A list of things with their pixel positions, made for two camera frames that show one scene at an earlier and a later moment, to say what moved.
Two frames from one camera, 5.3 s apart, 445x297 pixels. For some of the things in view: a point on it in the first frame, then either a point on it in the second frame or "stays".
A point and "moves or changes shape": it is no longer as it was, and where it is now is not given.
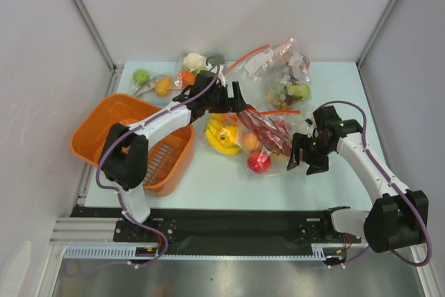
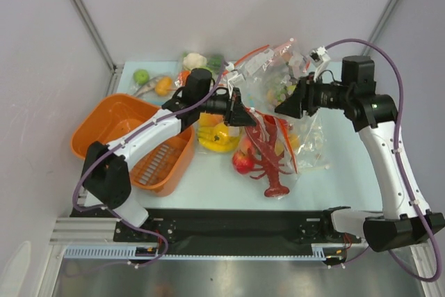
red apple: [259, 163] → [243, 163]
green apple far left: [141, 76] stays
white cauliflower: [192, 61] stays
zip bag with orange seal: [261, 140] moves or changes shape
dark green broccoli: [219, 60] stays
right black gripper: [311, 150] → [307, 94]
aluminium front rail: [86, 231] stays
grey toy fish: [147, 87] stays
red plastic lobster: [275, 133] → [268, 161]
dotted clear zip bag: [274, 79] stays
